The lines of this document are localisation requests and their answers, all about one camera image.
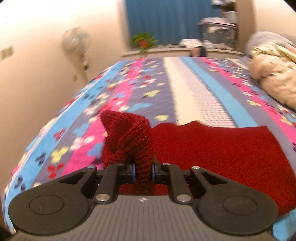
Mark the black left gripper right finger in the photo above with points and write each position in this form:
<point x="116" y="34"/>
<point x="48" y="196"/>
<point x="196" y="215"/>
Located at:
<point x="220" y="203"/>

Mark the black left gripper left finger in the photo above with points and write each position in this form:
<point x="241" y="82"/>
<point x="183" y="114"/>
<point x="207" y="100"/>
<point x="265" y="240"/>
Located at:
<point x="62" y="204"/>

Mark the red knitted garment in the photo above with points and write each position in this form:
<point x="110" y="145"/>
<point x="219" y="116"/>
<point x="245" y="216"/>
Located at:
<point x="250" y="156"/>

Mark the white clothes pile on sill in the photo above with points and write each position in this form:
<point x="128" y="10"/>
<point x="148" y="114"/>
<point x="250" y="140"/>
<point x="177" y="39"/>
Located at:
<point x="190" y="43"/>

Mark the colourful striped floral bedspread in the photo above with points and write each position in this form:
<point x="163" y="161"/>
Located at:
<point x="178" y="90"/>

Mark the cream patterned quilt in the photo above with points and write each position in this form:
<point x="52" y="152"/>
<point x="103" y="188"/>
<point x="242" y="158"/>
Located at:
<point x="273" y="67"/>

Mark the white standing fan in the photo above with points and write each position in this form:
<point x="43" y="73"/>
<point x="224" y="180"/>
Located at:
<point x="75" y="43"/>

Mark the grey pillow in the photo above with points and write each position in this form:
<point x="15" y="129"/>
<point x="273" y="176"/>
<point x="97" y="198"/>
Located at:
<point x="262" y="37"/>

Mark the potted green plant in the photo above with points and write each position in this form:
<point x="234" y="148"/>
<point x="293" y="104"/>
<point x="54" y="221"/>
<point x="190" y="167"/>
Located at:
<point x="143" y="42"/>

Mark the blue curtain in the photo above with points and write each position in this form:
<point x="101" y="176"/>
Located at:
<point x="169" y="21"/>

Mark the wall switch plate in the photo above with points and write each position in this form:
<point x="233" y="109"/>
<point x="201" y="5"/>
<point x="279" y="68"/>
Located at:
<point x="7" y="52"/>

